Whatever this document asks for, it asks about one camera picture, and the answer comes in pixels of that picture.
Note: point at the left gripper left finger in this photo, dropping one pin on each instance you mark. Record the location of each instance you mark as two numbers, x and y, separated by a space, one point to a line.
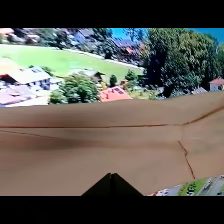
101 188

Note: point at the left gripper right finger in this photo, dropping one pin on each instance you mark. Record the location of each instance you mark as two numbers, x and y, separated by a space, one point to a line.
123 188

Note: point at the pink shirt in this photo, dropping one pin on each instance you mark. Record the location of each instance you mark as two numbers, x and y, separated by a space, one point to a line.
100 150

